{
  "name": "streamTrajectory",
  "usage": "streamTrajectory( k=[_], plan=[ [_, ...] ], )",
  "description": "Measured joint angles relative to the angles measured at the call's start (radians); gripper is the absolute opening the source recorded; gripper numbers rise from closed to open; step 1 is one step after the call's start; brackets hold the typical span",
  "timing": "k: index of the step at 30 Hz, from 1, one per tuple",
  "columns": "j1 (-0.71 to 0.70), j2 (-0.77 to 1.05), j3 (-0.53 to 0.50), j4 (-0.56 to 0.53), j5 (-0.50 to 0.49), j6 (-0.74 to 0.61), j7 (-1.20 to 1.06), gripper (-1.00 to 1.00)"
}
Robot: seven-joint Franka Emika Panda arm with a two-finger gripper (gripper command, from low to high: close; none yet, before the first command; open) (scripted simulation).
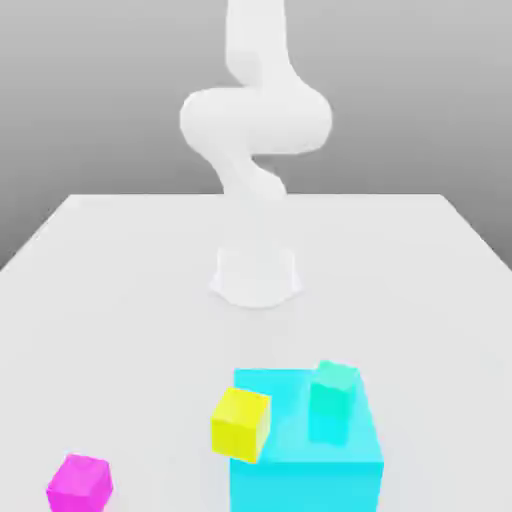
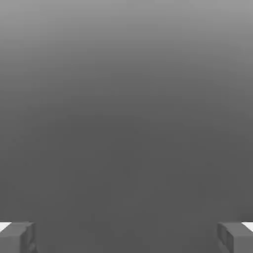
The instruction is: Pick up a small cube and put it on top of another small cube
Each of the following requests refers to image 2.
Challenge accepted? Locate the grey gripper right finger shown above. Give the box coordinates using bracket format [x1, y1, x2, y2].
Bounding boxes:
[216, 221, 253, 253]

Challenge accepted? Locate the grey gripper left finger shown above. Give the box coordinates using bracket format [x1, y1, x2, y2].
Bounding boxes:
[0, 221, 38, 253]

